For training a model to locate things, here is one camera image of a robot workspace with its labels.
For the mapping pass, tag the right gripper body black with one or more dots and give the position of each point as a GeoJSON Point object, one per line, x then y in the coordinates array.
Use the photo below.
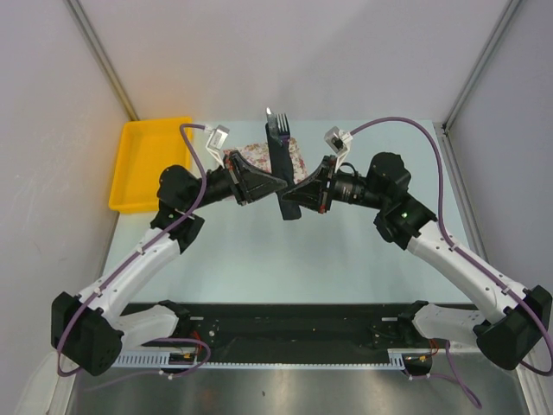
{"type": "Point", "coordinates": [346, 188]}

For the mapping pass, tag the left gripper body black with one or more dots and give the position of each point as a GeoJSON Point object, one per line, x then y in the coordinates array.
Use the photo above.
{"type": "Point", "coordinates": [224, 183]}

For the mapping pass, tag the silver table knife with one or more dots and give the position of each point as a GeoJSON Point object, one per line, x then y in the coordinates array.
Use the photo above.
{"type": "Point", "coordinates": [271, 121]}

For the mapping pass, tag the iridescent green fork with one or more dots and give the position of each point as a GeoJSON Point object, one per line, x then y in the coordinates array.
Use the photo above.
{"type": "Point", "coordinates": [283, 129]}

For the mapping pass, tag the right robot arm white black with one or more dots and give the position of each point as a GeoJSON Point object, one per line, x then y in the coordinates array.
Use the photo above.
{"type": "Point", "coordinates": [509, 319]}

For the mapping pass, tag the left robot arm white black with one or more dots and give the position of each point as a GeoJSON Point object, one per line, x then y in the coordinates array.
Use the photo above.
{"type": "Point", "coordinates": [90, 328]}

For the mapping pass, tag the floral pattern tray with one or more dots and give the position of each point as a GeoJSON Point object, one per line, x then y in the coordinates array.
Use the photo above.
{"type": "Point", "coordinates": [258, 155]}

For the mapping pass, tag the yellow plastic bin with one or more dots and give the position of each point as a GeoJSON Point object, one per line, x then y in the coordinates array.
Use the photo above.
{"type": "Point", "coordinates": [146, 148]}

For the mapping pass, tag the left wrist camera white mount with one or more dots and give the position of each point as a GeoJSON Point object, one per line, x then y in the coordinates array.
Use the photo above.
{"type": "Point", "coordinates": [216, 137]}

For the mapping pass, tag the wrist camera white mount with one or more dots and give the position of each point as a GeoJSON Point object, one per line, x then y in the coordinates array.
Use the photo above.
{"type": "Point", "coordinates": [216, 137]}
{"type": "Point", "coordinates": [340, 143]}

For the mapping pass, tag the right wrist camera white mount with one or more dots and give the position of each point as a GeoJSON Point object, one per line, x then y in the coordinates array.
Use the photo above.
{"type": "Point", "coordinates": [340, 143]}

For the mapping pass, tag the right aluminium frame post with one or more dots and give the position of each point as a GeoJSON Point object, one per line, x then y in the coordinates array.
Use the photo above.
{"type": "Point", "coordinates": [500, 29]}

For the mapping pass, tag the aluminium frame post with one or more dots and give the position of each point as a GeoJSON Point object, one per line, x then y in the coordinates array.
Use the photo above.
{"type": "Point", "coordinates": [91, 38]}
{"type": "Point", "coordinates": [500, 29]}

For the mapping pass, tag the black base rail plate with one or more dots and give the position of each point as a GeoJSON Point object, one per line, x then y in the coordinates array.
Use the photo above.
{"type": "Point", "coordinates": [303, 330]}

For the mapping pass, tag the white slotted cable duct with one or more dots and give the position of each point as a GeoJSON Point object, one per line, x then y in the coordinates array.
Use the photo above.
{"type": "Point", "coordinates": [181, 359]}

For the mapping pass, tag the left aluminium frame post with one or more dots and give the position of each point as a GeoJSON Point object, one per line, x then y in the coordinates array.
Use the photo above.
{"type": "Point", "coordinates": [91, 38]}

